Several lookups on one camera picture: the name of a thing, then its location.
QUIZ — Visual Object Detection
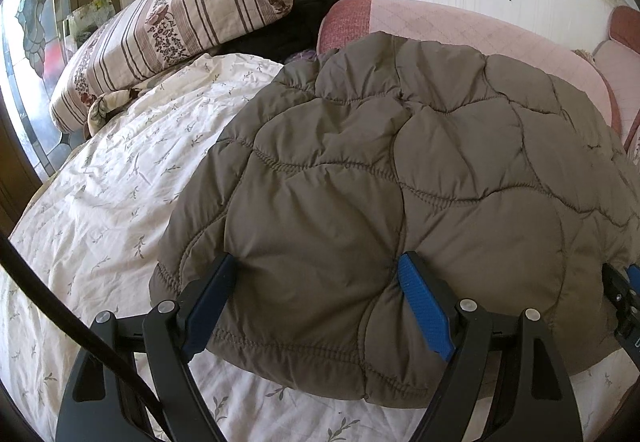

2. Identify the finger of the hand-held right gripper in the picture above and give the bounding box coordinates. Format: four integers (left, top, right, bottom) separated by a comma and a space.
602, 262, 640, 354

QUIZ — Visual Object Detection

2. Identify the small pink quilted cushion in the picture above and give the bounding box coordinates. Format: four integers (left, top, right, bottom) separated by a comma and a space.
575, 6, 640, 163

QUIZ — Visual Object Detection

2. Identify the large pink quilted cushion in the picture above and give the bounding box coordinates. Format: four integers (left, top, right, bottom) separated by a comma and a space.
317, 0, 623, 143

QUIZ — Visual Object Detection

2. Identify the small floral cloth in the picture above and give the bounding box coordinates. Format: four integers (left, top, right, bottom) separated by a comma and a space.
87, 89, 147, 135

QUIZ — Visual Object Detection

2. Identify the pale green plastic bag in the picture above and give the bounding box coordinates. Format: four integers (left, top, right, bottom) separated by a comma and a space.
64, 0, 117, 48

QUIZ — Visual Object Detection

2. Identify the stained glass window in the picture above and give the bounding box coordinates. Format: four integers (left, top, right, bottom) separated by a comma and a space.
0, 0, 77, 175

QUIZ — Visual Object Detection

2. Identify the grey-brown quilted hooded jacket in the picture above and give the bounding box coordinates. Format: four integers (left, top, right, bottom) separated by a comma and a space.
149, 30, 640, 407

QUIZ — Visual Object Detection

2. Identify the striped floral pillow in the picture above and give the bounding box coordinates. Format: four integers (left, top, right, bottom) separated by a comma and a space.
50, 0, 295, 133

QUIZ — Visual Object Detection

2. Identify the white leaf-print bed sheet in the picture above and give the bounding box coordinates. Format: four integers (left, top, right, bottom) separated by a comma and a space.
0, 52, 640, 442

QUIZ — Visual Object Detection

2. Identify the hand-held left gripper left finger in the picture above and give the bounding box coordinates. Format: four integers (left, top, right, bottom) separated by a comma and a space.
55, 253, 238, 442

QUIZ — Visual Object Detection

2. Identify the black cloth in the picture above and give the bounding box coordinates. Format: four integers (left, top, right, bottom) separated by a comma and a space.
222, 0, 390, 65

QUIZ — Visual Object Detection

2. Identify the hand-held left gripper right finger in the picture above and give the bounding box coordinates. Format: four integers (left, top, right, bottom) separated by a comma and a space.
396, 250, 583, 442

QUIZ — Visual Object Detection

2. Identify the black cable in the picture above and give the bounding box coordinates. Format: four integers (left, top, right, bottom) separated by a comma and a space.
0, 239, 168, 442

